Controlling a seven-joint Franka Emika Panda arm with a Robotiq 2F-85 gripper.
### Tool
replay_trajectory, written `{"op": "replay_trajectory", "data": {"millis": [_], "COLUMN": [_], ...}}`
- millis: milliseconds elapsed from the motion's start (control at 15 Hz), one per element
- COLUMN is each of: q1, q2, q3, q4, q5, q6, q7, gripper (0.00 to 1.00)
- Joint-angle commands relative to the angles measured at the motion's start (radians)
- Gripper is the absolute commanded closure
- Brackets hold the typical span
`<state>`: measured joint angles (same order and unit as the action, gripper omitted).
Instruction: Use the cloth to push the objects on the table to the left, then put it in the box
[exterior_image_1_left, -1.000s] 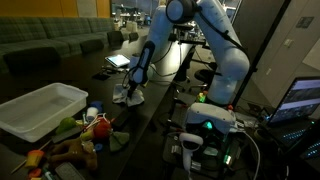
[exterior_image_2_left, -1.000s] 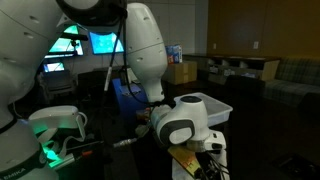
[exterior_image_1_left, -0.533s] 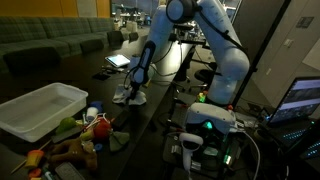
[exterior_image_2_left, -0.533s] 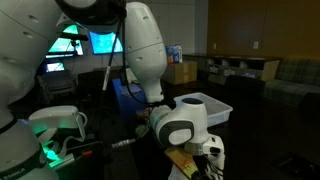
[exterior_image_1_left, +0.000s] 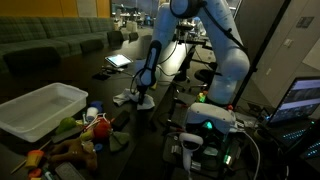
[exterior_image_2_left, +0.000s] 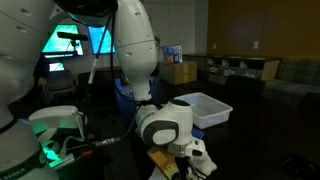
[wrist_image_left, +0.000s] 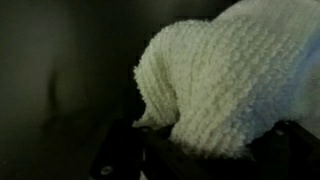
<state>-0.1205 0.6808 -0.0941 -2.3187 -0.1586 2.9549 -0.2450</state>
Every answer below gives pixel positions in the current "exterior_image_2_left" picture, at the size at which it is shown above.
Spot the low wooden shelf cabinet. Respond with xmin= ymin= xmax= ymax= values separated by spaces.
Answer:
xmin=183 ymin=53 xmax=281 ymax=86

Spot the green plaid sofa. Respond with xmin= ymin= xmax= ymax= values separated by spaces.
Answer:
xmin=263 ymin=56 xmax=320 ymax=108

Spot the blue and white box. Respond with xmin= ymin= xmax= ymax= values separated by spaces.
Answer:
xmin=161 ymin=44 xmax=184 ymax=65

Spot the large dark ottoman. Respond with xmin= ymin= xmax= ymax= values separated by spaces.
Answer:
xmin=226 ymin=74 xmax=266 ymax=101

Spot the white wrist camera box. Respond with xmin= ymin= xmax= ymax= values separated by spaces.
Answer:
xmin=186 ymin=139 xmax=208 ymax=158

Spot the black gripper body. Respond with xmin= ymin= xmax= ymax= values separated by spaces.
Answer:
xmin=173 ymin=155 xmax=192 ymax=180

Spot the cardboard box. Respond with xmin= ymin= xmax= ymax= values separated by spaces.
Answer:
xmin=159 ymin=60 xmax=198 ymax=86

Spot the white terry cloth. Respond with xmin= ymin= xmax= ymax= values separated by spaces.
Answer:
xmin=148 ymin=151 xmax=218 ymax=180

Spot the translucent white plastic bin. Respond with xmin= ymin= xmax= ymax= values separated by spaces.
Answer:
xmin=173 ymin=92 xmax=234 ymax=130

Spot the dark topped yellow sponge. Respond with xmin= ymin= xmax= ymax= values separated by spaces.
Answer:
xmin=147 ymin=146 xmax=181 ymax=179

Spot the cable with metal connector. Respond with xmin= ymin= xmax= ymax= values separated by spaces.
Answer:
xmin=64 ymin=136 xmax=123 ymax=154

